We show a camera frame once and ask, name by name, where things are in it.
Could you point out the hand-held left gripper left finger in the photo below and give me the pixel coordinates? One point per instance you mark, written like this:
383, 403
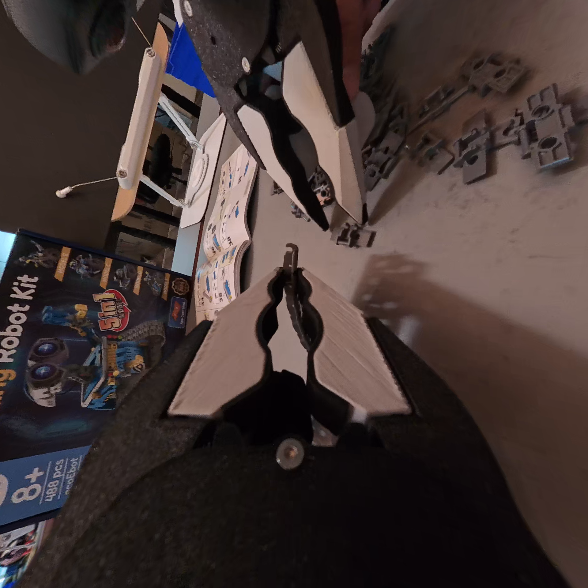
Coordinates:
220, 363

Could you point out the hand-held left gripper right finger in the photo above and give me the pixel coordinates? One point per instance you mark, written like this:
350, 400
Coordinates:
353, 363

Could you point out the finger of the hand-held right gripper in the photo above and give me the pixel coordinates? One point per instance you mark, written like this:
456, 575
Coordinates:
317, 119
262, 142

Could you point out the pile of grey track links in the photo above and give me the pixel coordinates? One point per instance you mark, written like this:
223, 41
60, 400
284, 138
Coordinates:
546, 133

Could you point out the grey desk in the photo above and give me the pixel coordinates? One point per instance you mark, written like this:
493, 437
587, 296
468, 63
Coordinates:
482, 275

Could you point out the person's right hand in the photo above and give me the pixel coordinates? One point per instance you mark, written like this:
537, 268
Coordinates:
356, 36

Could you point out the blue storage bin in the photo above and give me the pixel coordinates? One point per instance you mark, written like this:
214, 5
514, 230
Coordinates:
188, 64

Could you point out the instruction booklet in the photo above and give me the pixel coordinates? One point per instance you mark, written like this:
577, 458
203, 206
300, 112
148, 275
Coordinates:
229, 206

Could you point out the white book stand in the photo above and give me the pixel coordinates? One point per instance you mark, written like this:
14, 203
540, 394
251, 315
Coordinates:
138, 115

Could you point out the robot kit box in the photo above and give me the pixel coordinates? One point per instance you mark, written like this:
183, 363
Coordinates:
69, 367

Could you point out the black partition panel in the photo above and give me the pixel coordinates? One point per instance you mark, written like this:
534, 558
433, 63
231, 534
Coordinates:
46, 138

